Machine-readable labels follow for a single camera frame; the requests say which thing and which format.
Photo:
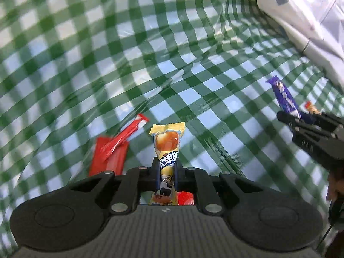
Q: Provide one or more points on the red snack packet orange print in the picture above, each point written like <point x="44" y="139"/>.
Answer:
<point x="186" y="199"/>

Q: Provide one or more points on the person's right hand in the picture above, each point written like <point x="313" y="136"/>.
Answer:
<point x="336" y="185"/>

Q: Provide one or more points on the long red stick packet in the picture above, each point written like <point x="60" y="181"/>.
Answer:
<point x="129" y="131"/>

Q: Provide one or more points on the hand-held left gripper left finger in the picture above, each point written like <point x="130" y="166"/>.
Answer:
<point x="156" y="174"/>

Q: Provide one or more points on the yellow snack packet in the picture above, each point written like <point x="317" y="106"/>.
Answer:
<point x="166" y="139"/>

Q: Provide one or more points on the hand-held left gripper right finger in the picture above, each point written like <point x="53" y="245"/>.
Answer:
<point x="178" y="177"/>

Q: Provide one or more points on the purple snack bar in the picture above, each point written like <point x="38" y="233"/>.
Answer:
<point x="285" y="96"/>

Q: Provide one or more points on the green checked cloth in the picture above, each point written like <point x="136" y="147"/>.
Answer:
<point x="80" y="59"/>

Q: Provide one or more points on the clear red-edged snack packet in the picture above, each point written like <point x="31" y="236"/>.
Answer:
<point x="311" y="107"/>

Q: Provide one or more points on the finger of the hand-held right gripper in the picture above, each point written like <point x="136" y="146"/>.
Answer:
<point x="301" y="126"/>
<point x="332" y="122"/>

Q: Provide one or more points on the white plastic bag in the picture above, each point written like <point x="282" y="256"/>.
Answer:
<point x="309" y="18"/>

